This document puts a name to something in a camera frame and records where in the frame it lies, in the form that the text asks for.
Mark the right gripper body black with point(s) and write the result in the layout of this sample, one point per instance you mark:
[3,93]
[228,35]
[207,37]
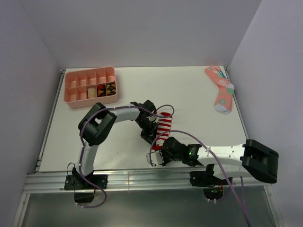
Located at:
[168,157]

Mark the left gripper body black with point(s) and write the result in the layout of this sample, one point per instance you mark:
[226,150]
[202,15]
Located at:
[148,128]

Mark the red white striped sock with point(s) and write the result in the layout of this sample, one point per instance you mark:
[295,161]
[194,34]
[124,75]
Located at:
[164,125]

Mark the tan maroon sock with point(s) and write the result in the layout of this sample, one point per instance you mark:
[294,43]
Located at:
[92,93]

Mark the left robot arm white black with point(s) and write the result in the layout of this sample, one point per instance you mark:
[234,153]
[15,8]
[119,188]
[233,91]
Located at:
[97,124]

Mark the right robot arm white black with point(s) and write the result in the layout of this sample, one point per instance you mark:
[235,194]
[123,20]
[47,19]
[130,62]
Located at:
[222,163]

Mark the brown argyle rolled sock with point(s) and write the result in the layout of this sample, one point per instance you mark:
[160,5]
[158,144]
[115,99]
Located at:
[111,88]

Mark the red argyle rolled sock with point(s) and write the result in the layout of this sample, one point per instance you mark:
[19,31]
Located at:
[101,90]

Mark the pink divided organizer tray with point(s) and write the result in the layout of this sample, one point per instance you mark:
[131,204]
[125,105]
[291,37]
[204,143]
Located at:
[84,88]

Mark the pink patterned sock pair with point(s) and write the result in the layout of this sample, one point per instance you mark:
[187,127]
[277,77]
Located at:
[223,102]

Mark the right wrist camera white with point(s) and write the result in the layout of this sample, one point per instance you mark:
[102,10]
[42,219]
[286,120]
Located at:
[154,159]

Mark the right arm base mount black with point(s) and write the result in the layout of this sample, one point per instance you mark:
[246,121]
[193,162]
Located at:
[213,187]

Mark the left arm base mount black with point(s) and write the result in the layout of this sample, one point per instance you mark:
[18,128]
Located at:
[84,192]

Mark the aluminium rail frame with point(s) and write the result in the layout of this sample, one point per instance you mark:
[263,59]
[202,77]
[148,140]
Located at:
[124,180]

